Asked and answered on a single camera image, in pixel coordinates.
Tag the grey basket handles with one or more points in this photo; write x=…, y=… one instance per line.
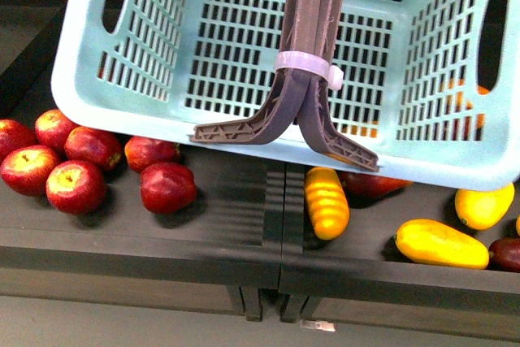
x=297, y=96

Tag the yellow mango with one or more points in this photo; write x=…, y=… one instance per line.
x=430, y=242
x=326, y=203
x=481, y=210

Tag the red mango under basket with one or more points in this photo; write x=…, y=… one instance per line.
x=369, y=186

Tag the orange fruit behind basket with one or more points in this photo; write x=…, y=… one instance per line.
x=449, y=117

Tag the dark red mango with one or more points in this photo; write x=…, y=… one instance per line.
x=504, y=253

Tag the black display shelf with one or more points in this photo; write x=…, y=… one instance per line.
x=248, y=230

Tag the white zip tie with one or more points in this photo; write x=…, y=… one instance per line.
x=303, y=61

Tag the red apple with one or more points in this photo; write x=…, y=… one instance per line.
x=14, y=136
x=27, y=169
x=167, y=188
x=99, y=147
x=142, y=152
x=52, y=129
x=76, y=187

